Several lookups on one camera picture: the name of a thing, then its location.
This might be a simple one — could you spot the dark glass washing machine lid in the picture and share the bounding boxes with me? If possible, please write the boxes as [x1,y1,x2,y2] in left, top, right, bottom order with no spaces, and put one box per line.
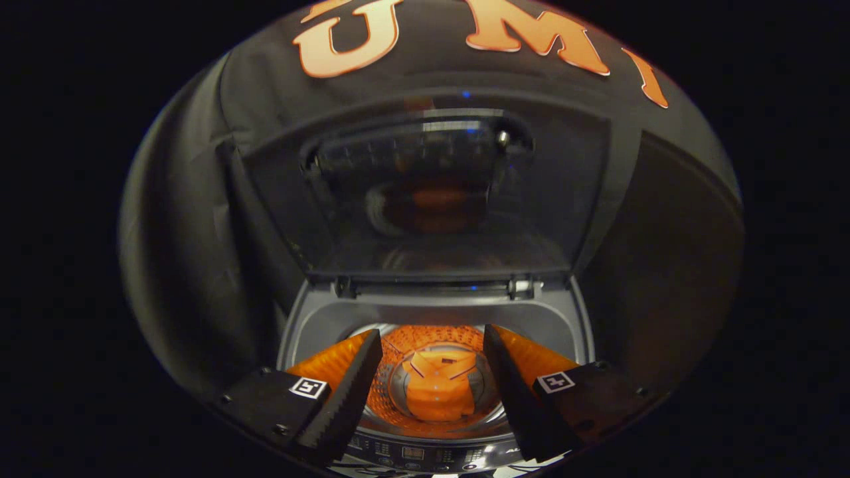
[240,106,615,283]

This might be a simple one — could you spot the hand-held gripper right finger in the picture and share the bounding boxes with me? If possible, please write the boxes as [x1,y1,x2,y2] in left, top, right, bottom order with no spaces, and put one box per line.
[483,324,665,463]

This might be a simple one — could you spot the yellow polo shirt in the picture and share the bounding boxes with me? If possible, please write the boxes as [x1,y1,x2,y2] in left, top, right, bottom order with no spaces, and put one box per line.
[402,349,479,422]

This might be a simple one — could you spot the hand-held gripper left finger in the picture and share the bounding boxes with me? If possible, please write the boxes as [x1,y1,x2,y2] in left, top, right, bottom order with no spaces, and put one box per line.
[211,329,384,465]

